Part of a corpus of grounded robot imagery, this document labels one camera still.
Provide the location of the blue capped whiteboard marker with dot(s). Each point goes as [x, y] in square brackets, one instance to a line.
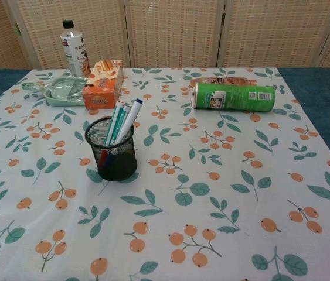
[129, 120]

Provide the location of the black capped whiteboard marker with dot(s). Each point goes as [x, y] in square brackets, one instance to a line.
[121, 123]

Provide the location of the black mesh pen holder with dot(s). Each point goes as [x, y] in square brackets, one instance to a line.
[123, 167]

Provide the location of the leaf and fruit print tablecloth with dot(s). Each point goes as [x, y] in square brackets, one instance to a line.
[182, 205]

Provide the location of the green chips can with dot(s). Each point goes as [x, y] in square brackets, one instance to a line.
[235, 96]

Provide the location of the orange snack box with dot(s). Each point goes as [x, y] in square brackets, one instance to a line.
[103, 85]

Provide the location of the orange sauce pouch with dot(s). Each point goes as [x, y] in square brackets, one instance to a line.
[226, 80]

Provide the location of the clear bottle with black cap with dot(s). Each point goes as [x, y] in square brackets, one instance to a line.
[74, 49]

